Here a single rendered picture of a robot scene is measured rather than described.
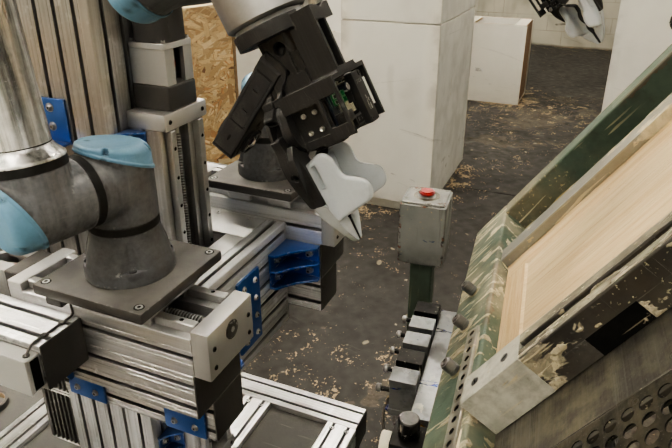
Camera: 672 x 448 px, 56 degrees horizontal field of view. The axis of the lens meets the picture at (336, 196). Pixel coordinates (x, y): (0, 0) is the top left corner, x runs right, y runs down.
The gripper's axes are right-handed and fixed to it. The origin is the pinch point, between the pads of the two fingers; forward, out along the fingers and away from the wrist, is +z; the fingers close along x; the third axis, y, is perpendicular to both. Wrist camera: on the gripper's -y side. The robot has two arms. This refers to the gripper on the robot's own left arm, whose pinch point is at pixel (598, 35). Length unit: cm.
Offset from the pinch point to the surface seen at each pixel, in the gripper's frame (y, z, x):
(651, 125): -2.1, 19.9, -1.9
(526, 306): 31, 32, -23
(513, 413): 56, 35, -14
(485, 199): -185, 73, -199
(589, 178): 2.8, 23.5, -15.6
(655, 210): 24.3, 25.1, 4.0
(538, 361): 53, 29, -6
